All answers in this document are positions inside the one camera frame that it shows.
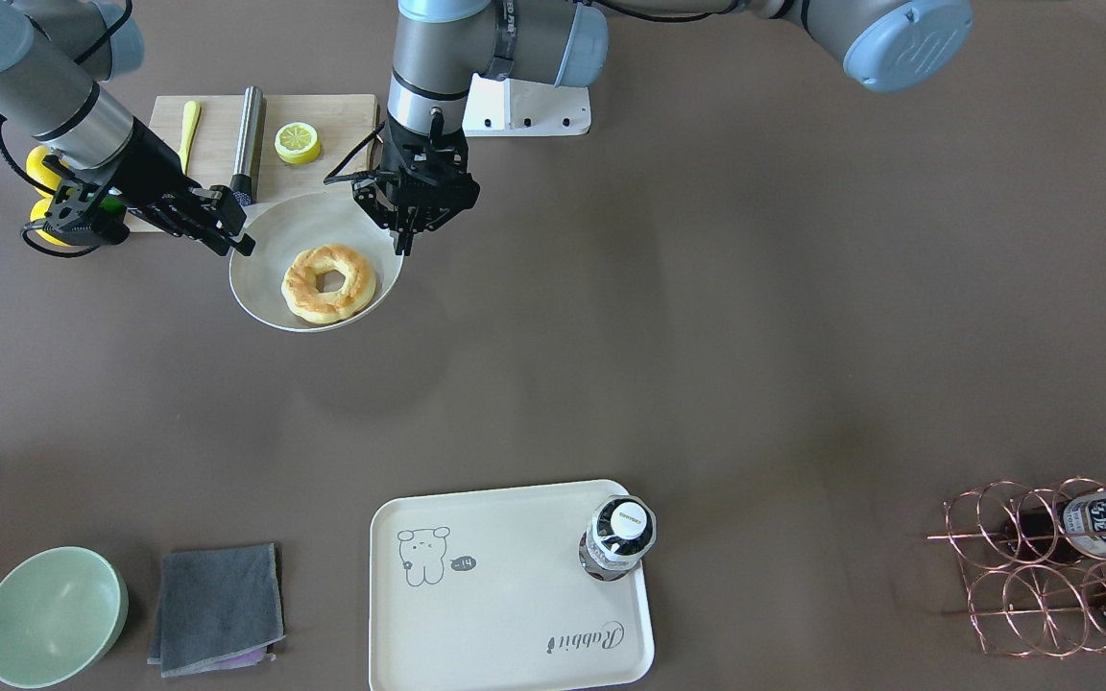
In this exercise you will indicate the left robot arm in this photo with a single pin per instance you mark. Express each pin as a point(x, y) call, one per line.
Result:
point(888, 46)

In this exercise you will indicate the lower yellow lemon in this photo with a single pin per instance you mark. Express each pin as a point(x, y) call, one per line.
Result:
point(38, 218)

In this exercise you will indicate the wooden cutting board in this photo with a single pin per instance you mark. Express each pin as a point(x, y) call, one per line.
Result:
point(341, 121)

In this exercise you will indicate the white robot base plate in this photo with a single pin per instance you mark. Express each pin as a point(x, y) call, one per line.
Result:
point(524, 109)

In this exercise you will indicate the green ceramic bowl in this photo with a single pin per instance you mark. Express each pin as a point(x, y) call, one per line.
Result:
point(60, 611)

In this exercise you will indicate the steel muddler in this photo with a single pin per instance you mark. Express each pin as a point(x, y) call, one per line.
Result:
point(246, 151)

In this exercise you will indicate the yellow plastic knife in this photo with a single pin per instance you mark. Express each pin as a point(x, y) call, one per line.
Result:
point(190, 118)

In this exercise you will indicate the cream rabbit tray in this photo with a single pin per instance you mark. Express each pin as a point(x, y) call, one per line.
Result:
point(484, 590)

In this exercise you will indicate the white round plate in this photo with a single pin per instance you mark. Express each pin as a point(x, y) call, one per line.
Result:
point(284, 229)

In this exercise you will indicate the dark bottle in rack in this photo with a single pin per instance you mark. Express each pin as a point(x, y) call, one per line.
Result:
point(1063, 533)

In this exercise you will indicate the yellow lemon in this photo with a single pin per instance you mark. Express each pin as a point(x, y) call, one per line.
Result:
point(38, 218)
point(46, 180)

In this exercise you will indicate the dark tea bottle on tray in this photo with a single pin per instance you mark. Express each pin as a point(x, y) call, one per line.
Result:
point(620, 532)

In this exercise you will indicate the grey folded cloth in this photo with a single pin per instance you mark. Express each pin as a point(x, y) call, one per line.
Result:
point(217, 609)

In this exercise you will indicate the copper wire bottle rack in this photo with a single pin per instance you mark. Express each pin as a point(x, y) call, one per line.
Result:
point(1030, 589)

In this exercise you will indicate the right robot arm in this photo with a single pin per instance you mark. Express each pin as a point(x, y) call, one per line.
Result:
point(54, 59)

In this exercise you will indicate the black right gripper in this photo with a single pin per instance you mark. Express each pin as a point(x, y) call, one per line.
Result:
point(151, 174)

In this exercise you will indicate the green lime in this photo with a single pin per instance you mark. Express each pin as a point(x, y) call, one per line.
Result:
point(111, 205)

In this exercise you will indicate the glazed ring donut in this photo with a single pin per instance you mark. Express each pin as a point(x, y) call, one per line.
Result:
point(300, 284)

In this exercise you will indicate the upper yellow lemon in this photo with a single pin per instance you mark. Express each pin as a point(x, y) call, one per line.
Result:
point(46, 180)

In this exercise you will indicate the half lemon slice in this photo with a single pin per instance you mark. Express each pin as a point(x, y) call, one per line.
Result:
point(297, 143)

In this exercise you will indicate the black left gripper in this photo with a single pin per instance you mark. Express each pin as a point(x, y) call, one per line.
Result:
point(403, 226)

